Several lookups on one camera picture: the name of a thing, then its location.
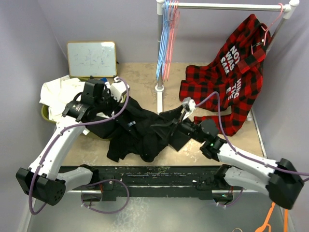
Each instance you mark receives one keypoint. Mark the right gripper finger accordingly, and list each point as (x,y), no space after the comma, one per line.
(176,113)
(164,130)

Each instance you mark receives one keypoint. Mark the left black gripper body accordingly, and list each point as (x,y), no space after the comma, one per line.
(107,104)

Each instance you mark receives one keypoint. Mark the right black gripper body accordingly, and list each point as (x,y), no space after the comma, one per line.
(187,127)

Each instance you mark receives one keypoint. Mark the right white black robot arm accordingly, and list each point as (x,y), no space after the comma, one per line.
(279,180)

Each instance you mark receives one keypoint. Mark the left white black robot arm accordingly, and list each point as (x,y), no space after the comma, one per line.
(43,181)

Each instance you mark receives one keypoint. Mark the red black plaid shirt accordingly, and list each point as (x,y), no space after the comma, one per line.
(232,80)

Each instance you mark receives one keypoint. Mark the pink hanger holding plaid shirt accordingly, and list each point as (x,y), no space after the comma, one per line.
(266,30)

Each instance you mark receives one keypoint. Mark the small whiteboard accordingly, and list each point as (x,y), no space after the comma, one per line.
(96,59)

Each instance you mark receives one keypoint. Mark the white cloth in basket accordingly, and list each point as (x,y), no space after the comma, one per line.
(63,98)

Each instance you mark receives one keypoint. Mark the olive green laundry basket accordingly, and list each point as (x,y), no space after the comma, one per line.
(44,113)

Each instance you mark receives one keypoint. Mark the white metal clothes rack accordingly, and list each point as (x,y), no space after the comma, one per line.
(287,13)

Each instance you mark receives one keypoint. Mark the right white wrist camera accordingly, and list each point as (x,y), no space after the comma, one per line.
(189,106)

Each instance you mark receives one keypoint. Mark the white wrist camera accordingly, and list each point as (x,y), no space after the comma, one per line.
(119,89)
(189,106)

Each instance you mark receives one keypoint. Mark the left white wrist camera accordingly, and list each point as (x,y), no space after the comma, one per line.
(119,89)

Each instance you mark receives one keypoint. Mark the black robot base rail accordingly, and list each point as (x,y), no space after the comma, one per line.
(160,182)

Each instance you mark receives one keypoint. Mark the pink wire hanger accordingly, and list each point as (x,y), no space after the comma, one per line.
(173,17)

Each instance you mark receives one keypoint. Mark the blue wire hanger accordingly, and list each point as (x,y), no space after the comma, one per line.
(163,30)

